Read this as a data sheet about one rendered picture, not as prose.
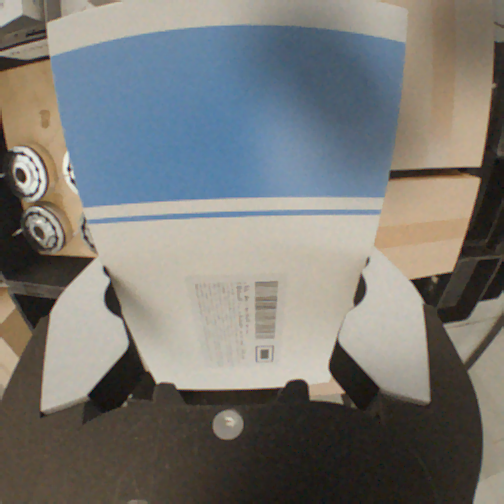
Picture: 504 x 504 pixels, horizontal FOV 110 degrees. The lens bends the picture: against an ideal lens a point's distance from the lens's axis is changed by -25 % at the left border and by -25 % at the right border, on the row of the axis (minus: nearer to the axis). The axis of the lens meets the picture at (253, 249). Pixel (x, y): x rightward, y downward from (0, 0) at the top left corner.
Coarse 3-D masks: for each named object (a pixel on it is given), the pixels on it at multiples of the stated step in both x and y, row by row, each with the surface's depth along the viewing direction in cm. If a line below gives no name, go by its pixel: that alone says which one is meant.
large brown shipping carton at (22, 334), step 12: (0, 288) 62; (0, 300) 57; (0, 312) 52; (12, 312) 53; (0, 324) 48; (12, 324) 53; (24, 324) 57; (0, 336) 48; (12, 336) 52; (24, 336) 56; (0, 348) 51; (12, 348) 51; (24, 348) 55; (0, 360) 54; (12, 360) 53; (0, 372) 58
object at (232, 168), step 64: (128, 0) 5; (192, 0) 5; (256, 0) 5; (320, 0) 5; (64, 64) 6; (128, 64) 6; (192, 64) 6; (256, 64) 6; (320, 64) 6; (384, 64) 6; (64, 128) 7; (128, 128) 7; (192, 128) 7; (256, 128) 7; (320, 128) 7; (384, 128) 7; (128, 192) 8; (192, 192) 8; (256, 192) 8; (320, 192) 8; (384, 192) 8; (128, 256) 9; (192, 256) 10; (256, 256) 10; (320, 256) 10; (128, 320) 11; (192, 320) 11; (256, 320) 12; (320, 320) 12; (192, 384) 15; (256, 384) 15
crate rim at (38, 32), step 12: (12, 36) 17; (24, 36) 17; (36, 36) 18; (0, 48) 17; (0, 264) 33; (0, 276) 34; (24, 288) 36; (36, 288) 36; (48, 288) 36; (60, 288) 36
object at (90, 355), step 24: (96, 264) 10; (72, 288) 8; (96, 288) 8; (72, 312) 7; (96, 312) 7; (120, 312) 9; (48, 336) 6; (72, 336) 6; (96, 336) 6; (120, 336) 6; (48, 360) 5; (72, 360) 5; (96, 360) 6; (120, 360) 6; (48, 384) 5; (72, 384) 5; (96, 384) 5; (120, 384) 6; (48, 408) 4
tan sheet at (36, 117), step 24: (0, 72) 25; (24, 72) 26; (48, 72) 27; (0, 96) 27; (24, 96) 28; (48, 96) 29; (24, 120) 30; (48, 120) 31; (48, 144) 33; (72, 192) 37; (72, 216) 40; (72, 240) 42
